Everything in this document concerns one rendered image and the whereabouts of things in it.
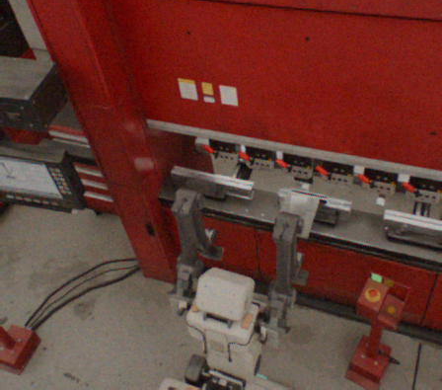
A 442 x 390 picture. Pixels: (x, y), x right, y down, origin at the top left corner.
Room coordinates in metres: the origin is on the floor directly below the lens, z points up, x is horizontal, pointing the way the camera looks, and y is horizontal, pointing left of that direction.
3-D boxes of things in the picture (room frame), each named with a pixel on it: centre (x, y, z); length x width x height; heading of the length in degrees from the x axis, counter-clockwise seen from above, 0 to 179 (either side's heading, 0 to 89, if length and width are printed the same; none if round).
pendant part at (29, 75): (2.00, 0.92, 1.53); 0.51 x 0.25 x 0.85; 67
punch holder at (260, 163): (1.94, -0.20, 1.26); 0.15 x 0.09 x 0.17; 63
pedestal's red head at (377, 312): (1.28, -0.67, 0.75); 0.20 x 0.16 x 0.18; 52
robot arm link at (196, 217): (1.45, 0.16, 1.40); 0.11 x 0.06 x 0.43; 61
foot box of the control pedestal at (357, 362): (1.26, -0.65, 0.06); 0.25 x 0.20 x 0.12; 142
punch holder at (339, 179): (1.75, -0.56, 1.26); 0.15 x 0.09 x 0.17; 63
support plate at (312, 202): (1.70, -0.34, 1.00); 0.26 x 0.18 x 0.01; 153
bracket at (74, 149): (2.18, 0.88, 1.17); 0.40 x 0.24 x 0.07; 63
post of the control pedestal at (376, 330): (1.28, -0.67, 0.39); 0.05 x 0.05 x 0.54; 52
